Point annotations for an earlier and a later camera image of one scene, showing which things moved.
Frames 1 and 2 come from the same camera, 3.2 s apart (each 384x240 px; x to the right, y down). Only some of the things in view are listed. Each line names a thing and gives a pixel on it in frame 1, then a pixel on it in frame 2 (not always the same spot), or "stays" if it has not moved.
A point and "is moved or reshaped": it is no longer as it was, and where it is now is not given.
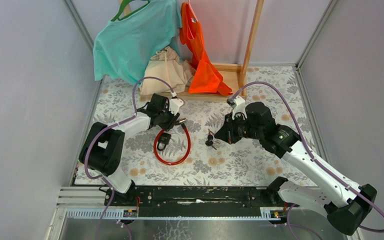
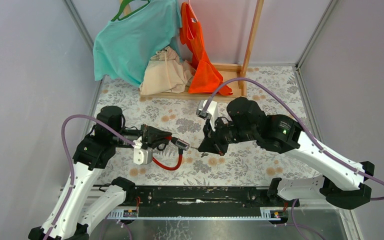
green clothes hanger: (122, 7) stays
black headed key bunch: (209, 142) is moved or reshaped
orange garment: (206, 78) stays
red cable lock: (188, 146) → (181, 145)
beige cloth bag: (166, 65) stays
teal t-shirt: (124, 47) stays
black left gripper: (170, 124) → (154, 137)
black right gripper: (227, 134) → (211, 142)
